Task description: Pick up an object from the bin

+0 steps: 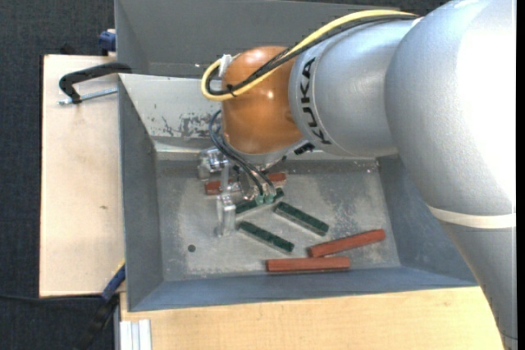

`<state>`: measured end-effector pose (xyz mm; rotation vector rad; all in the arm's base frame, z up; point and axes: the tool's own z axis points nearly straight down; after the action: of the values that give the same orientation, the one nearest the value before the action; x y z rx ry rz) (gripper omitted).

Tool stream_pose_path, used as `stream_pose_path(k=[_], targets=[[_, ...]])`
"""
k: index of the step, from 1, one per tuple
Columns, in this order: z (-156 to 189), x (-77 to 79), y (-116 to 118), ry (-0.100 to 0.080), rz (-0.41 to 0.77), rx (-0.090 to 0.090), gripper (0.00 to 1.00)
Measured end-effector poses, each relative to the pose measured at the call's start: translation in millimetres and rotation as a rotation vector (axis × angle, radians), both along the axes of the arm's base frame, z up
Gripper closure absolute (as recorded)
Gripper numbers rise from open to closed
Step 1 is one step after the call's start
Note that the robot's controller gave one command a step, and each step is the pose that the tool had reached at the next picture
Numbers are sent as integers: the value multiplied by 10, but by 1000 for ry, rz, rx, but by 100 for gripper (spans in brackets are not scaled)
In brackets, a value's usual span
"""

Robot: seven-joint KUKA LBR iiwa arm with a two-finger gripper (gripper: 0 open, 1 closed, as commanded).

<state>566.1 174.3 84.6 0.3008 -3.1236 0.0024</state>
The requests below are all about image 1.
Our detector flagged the dark green flat block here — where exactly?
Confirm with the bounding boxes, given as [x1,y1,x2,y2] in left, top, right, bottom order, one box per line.
[236,220,296,256]
[272,201,331,237]
[235,187,285,216]

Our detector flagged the grey metal bin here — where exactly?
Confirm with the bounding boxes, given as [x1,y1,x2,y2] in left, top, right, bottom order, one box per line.
[113,0,479,313]

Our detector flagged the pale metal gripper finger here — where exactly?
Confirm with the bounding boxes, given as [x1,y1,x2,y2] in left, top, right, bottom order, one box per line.
[198,148,231,194]
[213,193,238,239]

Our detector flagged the pale wood flat board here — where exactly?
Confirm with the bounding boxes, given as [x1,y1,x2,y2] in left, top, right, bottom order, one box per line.
[38,53,127,298]

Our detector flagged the red-brown flat block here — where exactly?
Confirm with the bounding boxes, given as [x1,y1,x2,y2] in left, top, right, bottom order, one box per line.
[264,255,352,274]
[307,228,387,259]

